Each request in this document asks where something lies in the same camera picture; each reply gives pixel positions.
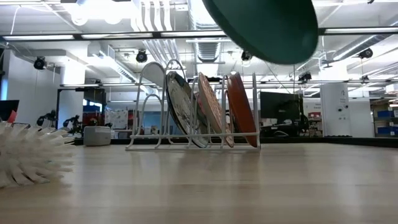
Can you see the silver ceiling duct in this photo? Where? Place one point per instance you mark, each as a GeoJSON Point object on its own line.
{"type": "Point", "coordinates": [208, 51]}

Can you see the plain coral plate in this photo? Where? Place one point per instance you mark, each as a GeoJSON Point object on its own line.
{"type": "Point", "coordinates": [242, 109]}

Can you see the large black monitor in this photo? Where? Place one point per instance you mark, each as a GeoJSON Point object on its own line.
{"type": "Point", "coordinates": [280, 105]}

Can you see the small dark monitor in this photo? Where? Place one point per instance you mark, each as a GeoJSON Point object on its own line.
{"type": "Point", "coordinates": [7, 109]}

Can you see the black ceiling spotlight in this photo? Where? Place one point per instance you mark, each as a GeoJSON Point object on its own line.
{"type": "Point", "coordinates": [39, 63]}
{"type": "Point", "coordinates": [141, 56]}
{"type": "Point", "coordinates": [246, 56]}
{"type": "Point", "coordinates": [305, 76]}
{"type": "Point", "coordinates": [366, 53]}

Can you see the white pillar cabinet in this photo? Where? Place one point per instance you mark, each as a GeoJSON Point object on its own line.
{"type": "Point", "coordinates": [335, 109]}

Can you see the black background robot arm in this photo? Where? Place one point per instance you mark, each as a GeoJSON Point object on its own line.
{"type": "Point", "coordinates": [73, 124]}
{"type": "Point", "coordinates": [45, 118]}

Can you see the beige dark-rimmed plate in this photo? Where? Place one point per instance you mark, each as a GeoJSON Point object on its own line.
{"type": "Point", "coordinates": [183, 105]}

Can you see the orange white patterned plate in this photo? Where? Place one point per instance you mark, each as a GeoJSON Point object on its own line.
{"type": "Point", "coordinates": [213, 105]}

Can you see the white cylindrical container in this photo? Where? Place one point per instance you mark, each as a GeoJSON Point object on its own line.
{"type": "Point", "coordinates": [97, 136]}

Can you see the white dish brush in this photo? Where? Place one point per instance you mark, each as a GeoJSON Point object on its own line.
{"type": "Point", "coordinates": [28, 152]}

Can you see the blue storage bins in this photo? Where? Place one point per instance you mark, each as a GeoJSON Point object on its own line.
{"type": "Point", "coordinates": [387, 121]}

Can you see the large green plate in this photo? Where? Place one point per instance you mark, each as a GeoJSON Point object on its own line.
{"type": "Point", "coordinates": [267, 28]}

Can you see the black aluminium table frame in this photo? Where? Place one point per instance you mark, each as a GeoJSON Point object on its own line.
{"type": "Point", "coordinates": [326, 141]}

